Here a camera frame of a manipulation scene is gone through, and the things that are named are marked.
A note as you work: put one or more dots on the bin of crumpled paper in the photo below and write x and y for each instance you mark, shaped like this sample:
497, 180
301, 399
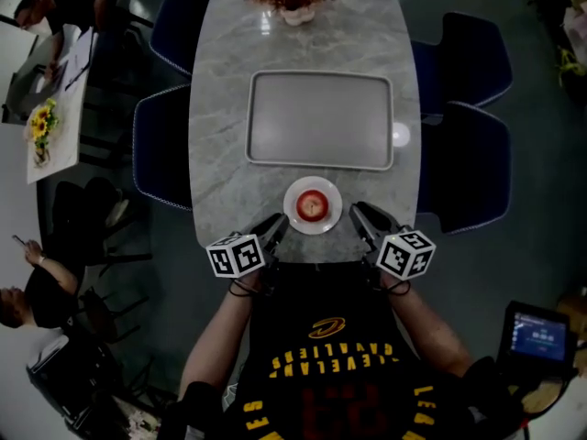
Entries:
142, 424

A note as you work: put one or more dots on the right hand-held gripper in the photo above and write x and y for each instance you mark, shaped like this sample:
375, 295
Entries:
406, 255

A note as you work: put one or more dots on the person's right forearm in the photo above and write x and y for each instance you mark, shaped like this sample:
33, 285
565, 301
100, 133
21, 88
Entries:
431, 333

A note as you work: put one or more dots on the person's black printed jersey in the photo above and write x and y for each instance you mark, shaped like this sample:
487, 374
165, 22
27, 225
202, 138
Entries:
339, 383

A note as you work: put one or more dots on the sunflower bouquet in vase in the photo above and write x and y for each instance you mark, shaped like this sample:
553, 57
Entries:
42, 126

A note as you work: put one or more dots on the black metal chair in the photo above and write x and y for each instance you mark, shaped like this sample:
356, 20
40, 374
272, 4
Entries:
87, 218
105, 314

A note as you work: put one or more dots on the black tablet with lit screen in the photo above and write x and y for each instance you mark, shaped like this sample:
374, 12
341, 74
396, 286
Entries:
539, 337

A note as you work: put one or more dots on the red apple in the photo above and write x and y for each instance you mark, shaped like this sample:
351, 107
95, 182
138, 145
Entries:
312, 205

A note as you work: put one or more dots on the blue upholstered chair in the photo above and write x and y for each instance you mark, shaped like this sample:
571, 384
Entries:
160, 154
472, 172
181, 30
468, 58

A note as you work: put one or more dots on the white side table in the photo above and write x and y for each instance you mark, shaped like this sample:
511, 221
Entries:
59, 154

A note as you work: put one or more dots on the cardboard box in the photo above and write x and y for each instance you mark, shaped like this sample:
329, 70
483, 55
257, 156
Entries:
575, 305

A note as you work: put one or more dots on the white plate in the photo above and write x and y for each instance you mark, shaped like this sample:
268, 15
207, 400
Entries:
290, 213

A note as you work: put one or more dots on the grey rectangular tray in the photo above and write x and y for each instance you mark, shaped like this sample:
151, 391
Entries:
318, 122

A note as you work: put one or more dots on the clothes rack with garments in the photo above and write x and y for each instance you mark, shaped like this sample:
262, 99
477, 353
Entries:
577, 25

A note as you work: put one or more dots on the papers with clipboard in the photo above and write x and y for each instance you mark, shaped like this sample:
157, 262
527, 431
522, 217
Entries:
75, 62

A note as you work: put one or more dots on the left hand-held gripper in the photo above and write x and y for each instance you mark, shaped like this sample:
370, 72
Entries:
236, 257

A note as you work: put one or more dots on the black equipment case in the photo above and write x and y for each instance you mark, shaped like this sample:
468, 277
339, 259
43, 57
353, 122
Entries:
78, 383

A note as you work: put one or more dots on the yellow green bundle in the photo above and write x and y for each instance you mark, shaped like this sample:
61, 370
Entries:
568, 64

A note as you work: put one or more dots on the person's left forearm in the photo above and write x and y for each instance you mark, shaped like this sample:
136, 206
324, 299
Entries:
220, 337

